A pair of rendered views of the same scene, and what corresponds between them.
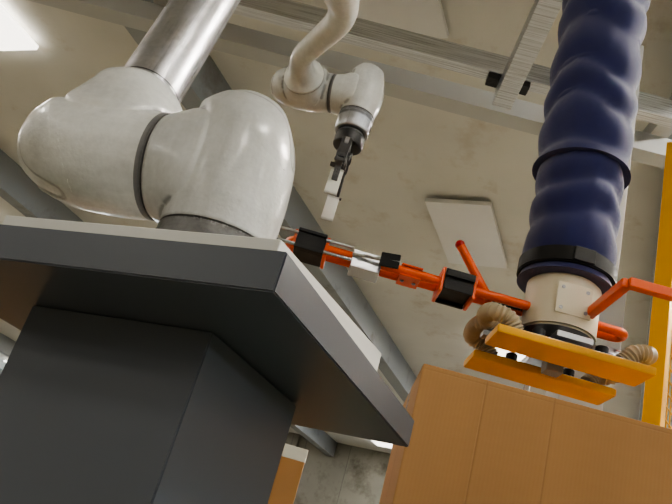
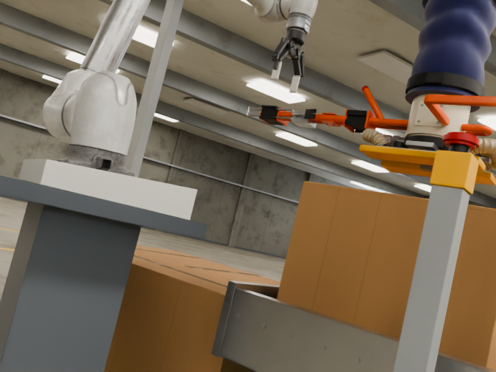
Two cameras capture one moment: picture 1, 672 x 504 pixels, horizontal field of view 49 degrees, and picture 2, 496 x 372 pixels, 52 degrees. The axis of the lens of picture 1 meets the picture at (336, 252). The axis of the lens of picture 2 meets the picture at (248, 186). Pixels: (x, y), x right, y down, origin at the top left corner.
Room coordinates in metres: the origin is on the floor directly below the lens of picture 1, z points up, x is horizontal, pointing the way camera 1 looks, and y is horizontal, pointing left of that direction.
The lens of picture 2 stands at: (-0.01, -0.97, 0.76)
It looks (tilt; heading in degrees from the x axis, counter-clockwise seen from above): 5 degrees up; 34
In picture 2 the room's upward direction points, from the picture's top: 14 degrees clockwise
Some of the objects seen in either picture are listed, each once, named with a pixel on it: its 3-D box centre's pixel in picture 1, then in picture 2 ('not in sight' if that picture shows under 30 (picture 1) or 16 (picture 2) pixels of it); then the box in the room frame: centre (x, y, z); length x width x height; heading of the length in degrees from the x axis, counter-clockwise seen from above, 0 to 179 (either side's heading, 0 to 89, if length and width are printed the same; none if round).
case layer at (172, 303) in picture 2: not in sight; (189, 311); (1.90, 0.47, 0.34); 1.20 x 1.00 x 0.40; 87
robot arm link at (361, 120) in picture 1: (353, 126); (298, 25); (1.58, 0.05, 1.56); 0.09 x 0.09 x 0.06
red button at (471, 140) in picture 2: not in sight; (460, 145); (1.04, -0.74, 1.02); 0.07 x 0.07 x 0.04
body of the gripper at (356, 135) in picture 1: (346, 150); (294, 43); (1.58, 0.05, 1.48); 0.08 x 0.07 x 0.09; 177
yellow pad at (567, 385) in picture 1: (538, 371); (437, 167); (1.66, -0.54, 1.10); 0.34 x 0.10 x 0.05; 88
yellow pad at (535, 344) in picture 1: (569, 349); (421, 152); (1.47, -0.54, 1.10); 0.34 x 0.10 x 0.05; 88
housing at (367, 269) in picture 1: (365, 266); (304, 119); (1.57, -0.07, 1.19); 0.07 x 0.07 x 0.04; 88
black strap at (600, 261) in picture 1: (566, 274); (443, 91); (1.56, -0.54, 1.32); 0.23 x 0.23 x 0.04
